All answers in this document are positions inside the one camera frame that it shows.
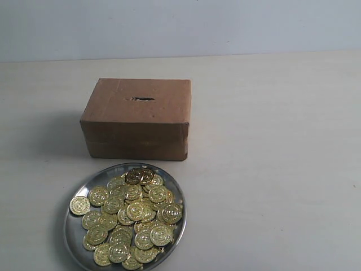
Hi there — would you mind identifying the gold coin bottom left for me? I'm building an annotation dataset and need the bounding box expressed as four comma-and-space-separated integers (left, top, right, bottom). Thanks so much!
94, 243, 111, 266

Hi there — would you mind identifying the gold coin front centre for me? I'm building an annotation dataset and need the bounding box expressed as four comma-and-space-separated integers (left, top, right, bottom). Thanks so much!
134, 229, 153, 250

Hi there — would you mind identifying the gold coin left lower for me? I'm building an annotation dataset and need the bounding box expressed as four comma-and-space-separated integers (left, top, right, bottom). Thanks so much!
86, 224, 108, 246

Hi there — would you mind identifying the dark gold coin top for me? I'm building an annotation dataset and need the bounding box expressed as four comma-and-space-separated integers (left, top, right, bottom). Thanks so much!
125, 168, 154, 185

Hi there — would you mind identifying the brown cardboard slot box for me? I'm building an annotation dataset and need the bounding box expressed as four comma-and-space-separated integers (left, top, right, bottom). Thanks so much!
80, 78, 192, 161

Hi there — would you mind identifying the gold coin upper left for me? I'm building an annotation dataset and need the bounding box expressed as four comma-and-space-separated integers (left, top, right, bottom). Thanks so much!
87, 186, 109, 207

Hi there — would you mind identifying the gold coin front right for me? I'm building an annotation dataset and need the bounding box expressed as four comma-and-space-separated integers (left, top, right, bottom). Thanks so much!
149, 225, 174, 247

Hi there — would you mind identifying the gold coin upper right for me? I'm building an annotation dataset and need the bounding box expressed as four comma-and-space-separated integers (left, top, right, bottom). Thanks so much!
148, 185, 168, 203

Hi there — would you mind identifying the gold coin far left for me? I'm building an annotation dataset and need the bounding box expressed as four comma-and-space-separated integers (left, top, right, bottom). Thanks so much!
69, 196, 90, 216

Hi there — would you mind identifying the gold coin right large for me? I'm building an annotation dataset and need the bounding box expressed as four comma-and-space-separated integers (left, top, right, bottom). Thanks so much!
157, 203, 183, 224

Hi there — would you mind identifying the gold coin bottom centre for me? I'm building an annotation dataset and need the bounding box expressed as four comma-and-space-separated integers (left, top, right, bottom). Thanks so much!
108, 243, 131, 263

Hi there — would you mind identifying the round steel plate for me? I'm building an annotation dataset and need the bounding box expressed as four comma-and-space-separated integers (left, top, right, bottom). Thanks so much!
62, 163, 187, 270

